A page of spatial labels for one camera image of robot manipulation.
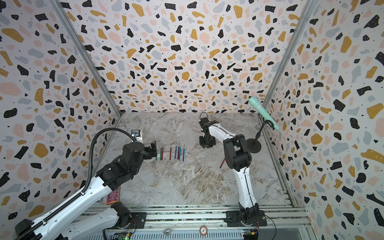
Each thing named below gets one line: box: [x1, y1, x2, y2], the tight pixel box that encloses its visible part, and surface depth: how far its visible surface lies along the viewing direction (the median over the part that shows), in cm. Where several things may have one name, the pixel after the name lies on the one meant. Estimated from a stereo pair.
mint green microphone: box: [248, 96, 280, 131], surface depth 82 cm
